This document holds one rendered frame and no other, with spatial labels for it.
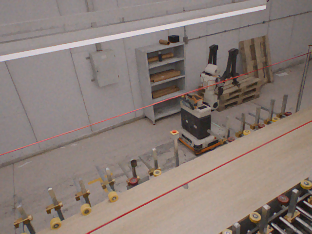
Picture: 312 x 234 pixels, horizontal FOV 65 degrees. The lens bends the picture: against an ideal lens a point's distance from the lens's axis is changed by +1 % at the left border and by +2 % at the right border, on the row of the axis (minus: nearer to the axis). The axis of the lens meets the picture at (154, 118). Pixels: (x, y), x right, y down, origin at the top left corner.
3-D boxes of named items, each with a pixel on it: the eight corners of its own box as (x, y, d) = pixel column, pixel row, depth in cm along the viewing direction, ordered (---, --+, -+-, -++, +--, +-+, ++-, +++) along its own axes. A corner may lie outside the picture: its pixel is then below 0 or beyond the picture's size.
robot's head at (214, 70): (211, 73, 373) (217, 65, 372) (203, 70, 390) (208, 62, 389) (217, 78, 382) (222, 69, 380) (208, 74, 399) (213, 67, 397)
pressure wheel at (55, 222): (51, 217, 197) (61, 217, 202) (48, 225, 199) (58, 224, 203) (52, 222, 192) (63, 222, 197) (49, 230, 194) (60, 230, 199)
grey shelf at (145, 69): (144, 117, 546) (134, 48, 472) (177, 106, 580) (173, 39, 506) (153, 125, 510) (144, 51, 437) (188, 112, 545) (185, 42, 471)
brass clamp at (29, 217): (15, 224, 205) (13, 220, 202) (32, 216, 210) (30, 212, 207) (15, 229, 200) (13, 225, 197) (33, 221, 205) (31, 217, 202)
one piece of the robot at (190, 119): (199, 146, 398) (198, 101, 359) (180, 132, 442) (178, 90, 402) (215, 139, 411) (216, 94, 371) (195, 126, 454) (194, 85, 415)
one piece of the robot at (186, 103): (196, 113, 380) (190, 104, 367) (183, 106, 408) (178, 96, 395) (201, 109, 382) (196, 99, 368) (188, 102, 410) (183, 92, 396)
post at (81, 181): (89, 214, 238) (77, 177, 215) (93, 213, 239) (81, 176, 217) (90, 217, 235) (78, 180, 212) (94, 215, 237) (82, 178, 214)
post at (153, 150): (156, 183, 267) (151, 147, 244) (158, 182, 268) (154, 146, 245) (157, 185, 264) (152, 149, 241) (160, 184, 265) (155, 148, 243)
